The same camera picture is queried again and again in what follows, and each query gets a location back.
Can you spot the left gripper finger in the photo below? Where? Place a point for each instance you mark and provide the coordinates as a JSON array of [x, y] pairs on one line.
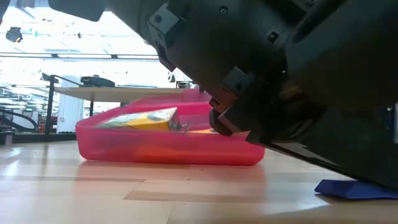
[[225, 118], [357, 149]]

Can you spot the blue eraser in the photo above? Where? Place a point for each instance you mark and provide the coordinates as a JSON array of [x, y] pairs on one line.
[[354, 189]]

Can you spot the crayon box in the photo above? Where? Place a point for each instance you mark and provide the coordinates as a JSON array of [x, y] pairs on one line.
[[149, 122]]

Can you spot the red translucent pencil box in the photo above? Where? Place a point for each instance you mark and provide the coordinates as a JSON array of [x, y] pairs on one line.
[[155, 149]]

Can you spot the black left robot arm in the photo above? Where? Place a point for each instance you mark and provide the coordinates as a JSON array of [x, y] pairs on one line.
[[192, 37]]

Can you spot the black hole punch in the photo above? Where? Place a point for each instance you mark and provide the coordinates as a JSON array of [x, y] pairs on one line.
[[98, 81]]

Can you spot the white cabinet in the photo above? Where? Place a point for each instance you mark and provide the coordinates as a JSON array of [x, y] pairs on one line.
[[70, 109]]

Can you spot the black hanging object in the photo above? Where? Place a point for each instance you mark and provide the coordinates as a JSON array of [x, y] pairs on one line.
[[14, 35]]

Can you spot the black metal table frame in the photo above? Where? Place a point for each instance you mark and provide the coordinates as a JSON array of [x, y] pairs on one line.
[[49, 105]]

